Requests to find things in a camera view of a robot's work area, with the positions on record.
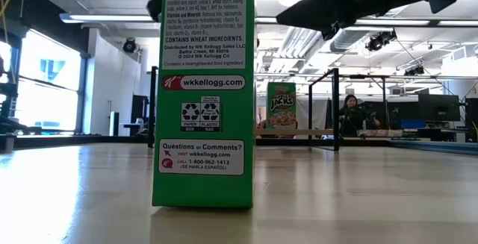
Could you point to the black ceiling spotlight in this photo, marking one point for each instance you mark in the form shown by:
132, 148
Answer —
381, 40
414, 70

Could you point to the white tower device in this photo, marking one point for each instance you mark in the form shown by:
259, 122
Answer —
114, 123

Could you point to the blue plastic bin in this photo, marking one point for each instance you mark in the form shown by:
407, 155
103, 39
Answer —
412, 124

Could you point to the long ceiling light fixture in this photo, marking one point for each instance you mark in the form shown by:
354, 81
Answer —
392, 22
104, 17

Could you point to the black cabinet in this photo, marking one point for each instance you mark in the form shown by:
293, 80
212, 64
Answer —
139, 109

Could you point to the black aluminium table frame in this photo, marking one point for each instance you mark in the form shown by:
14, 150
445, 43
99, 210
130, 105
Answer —
56, 141

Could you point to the black computer monitor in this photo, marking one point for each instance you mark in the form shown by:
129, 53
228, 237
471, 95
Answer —
471, 117
438, 107

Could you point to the large bright window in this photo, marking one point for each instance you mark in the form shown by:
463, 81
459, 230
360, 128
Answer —
48, 87

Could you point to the green Apple Jacks cereal box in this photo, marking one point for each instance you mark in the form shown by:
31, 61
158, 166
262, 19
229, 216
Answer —
203, 124
281, 104

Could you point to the round black wall speaker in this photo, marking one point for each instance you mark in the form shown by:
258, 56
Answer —
129, 45

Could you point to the person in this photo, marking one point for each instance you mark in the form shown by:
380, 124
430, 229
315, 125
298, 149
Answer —
351, 117

